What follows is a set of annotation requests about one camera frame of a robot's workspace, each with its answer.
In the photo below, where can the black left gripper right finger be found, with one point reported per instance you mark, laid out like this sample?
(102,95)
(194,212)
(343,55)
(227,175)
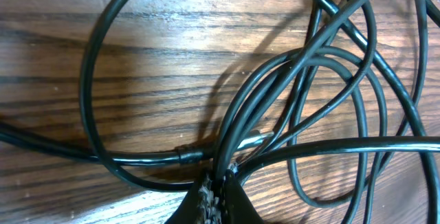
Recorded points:
(237,208)

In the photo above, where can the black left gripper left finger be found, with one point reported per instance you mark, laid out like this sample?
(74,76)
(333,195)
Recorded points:
(198,206)

